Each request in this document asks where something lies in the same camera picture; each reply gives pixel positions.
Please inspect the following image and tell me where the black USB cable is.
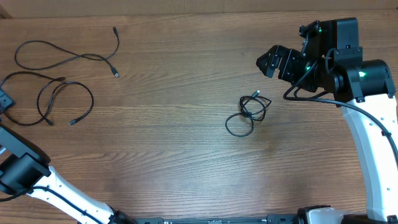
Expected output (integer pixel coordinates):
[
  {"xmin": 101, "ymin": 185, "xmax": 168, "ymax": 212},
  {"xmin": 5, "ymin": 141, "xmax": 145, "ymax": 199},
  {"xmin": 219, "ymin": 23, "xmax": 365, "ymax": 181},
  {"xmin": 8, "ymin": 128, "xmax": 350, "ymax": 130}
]
[{"xmin": 14, "ymin": 26, "xmax": 120, "ymax": 78}]

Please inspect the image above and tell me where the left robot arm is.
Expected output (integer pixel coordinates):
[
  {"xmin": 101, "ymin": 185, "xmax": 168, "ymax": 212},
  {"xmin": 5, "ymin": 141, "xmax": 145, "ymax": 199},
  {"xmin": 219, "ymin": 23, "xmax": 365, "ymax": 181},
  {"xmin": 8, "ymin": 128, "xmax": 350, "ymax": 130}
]
[{"xmin": 1, "ymin": 124, "xmax": 135, "ymax": 224}]

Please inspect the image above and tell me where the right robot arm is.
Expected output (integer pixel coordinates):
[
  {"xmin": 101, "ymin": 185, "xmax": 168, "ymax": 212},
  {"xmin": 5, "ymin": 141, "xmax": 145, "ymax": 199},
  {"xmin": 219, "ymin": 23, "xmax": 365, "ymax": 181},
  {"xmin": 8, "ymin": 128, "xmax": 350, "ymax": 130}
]
[{"xmin": 256, "ymin": 17, "xmax": 397, "ymax": 223}]

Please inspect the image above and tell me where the thin black barrel-plug cable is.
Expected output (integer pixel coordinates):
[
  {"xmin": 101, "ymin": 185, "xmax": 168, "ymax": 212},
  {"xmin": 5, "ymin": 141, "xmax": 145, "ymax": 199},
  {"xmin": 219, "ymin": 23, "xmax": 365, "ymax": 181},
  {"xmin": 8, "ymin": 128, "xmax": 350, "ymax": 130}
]
[{"xmin": 0, "ymin": 71, "xmax": 95, "ymax": 127}]

